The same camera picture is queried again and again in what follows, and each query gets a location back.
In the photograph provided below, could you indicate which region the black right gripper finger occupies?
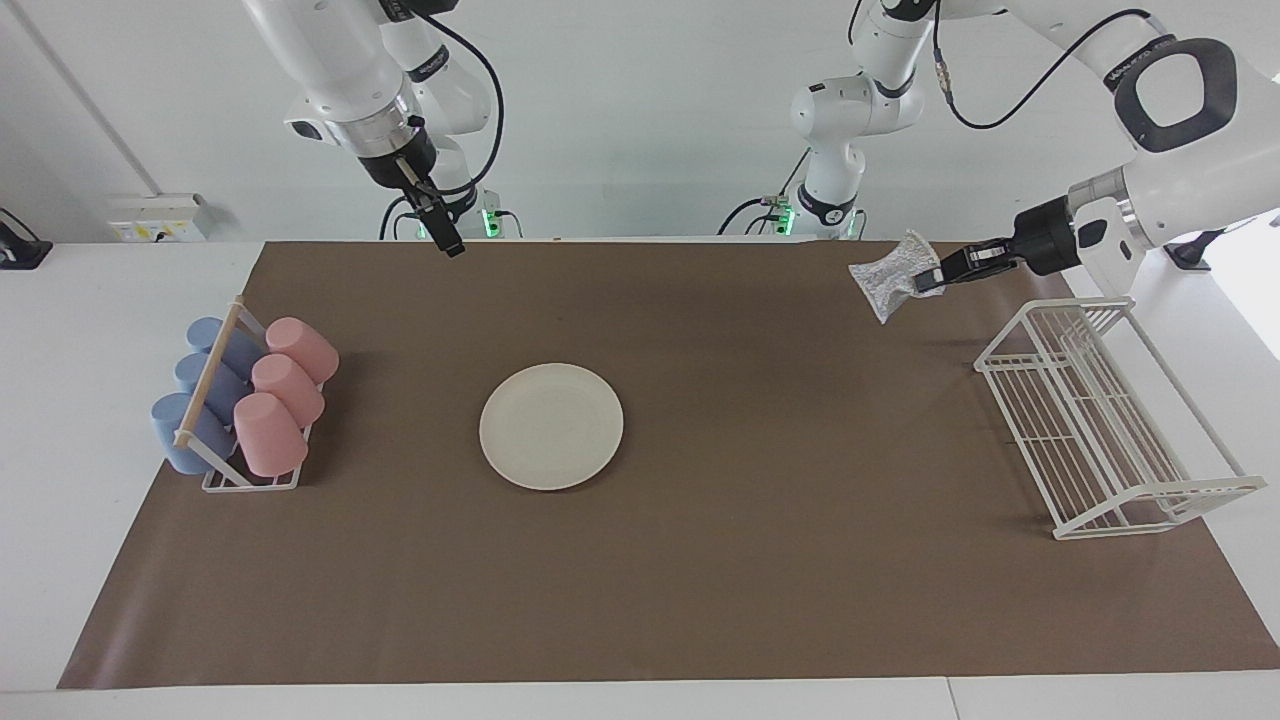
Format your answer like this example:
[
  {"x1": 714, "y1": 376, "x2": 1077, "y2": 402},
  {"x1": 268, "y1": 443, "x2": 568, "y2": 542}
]
[{"x1": 414, "y1": 194, "x2": 467, "y2": 259}]

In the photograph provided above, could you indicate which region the cream round plate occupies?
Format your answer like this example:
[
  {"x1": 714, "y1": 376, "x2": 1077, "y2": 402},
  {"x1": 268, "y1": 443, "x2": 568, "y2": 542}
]
[{"x1": 479, "y1": 362, "x2": 625, "y2": 492}]

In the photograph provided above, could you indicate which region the pink plastic cup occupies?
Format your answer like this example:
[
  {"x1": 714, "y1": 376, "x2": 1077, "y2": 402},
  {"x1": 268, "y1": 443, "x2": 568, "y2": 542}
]
[
  {"x1": 233, "y1": 392, "x2": 310, "y2": 479},
  {"x1": 265, "y1": 317, "x2": 340, "y2": 385},
  {"x1": 251, "y1": 353, "x2": 326, "y2": 428}
]

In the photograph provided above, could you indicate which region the blue plastic cup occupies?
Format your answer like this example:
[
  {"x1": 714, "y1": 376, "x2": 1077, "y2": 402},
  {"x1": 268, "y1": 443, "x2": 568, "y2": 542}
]
[
  {"x1": 151, "y1": 393, "x2": 237, "y2": 476},
  {"x1": 186, "y1": 317, "x2": 267, "y2": 379},
  {"x1": 174, "y1": 352, "x2": 251, "y2": 426}
]

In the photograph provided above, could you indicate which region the cup holder rack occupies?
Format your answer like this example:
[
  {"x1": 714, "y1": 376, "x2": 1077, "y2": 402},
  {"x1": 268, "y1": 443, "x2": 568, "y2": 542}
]
[{"x1": 173, "y1": 295, "x2": 327, "y2": 493}]

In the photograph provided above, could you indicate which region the brown table mat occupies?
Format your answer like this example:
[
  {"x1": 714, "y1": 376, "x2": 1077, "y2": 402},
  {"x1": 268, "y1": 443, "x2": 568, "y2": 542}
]
[{"x1": 57, "y1": 238, "x2": 1280, "y2": 691}]

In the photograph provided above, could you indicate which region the black table clamp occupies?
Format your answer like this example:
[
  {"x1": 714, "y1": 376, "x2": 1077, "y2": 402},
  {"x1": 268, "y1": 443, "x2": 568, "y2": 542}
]
[{"x1": 0, "y1": 207, "x2": 54, "y2": 271}]

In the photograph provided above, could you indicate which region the black base cable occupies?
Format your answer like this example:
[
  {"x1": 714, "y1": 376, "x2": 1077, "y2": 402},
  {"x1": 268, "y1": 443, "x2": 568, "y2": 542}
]
[
  {"x1": 717, "y1": 148, "x2": 811, "y2": 237},
  {"x1": 379, "y1": 194, "x2": 423, "y2": 241}
]

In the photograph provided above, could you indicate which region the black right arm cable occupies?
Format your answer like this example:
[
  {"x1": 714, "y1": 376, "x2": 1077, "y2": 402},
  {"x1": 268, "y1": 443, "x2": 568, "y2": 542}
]
[{"x1": 395, "y1": 0, "x2": 505, "y2": 199}]

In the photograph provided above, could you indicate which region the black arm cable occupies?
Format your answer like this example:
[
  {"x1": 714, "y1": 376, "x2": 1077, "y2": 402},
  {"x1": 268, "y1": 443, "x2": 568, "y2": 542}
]
[
  {"x1": 930, "y1": 8, "x2": 1183, "y2": 132},
  {"x1": 395, "y1": 0, "x2": 505, "y2": 199}
]

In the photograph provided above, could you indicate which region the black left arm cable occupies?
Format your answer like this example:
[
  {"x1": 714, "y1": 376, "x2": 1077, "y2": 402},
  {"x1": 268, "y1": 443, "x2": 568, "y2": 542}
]
[{"x1": 930, "y1": 8, "x2": 1183, "y2": 132}]

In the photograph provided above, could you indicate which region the black stand bracket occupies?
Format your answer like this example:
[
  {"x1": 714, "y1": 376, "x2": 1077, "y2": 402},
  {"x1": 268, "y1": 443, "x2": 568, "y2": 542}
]
[{"x1": 1163, "y1": 228, "x2": 1233, "y2": 272}]

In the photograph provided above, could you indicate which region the white wire dish rack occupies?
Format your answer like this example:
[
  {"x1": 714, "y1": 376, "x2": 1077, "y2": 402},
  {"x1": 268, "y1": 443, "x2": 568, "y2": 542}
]
[{"x1": 974, "y1": 295, "x2": 1268, "y2": 542}]

